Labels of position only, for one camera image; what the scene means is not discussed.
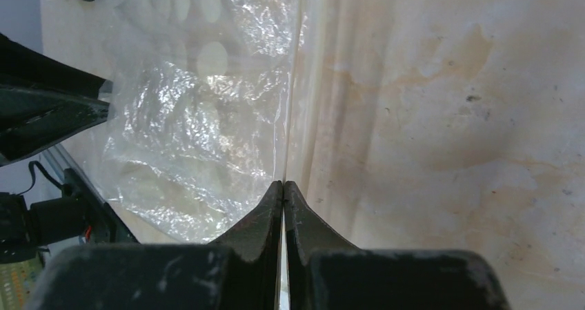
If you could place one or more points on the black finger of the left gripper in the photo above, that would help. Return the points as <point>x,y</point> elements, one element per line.
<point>44,102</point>

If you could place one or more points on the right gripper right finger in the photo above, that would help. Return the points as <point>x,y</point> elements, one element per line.
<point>326,271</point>

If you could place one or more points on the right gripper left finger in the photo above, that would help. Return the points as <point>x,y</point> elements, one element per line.
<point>237,270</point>

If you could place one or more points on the clear zip top bag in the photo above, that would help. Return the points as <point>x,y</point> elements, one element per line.
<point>196,128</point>

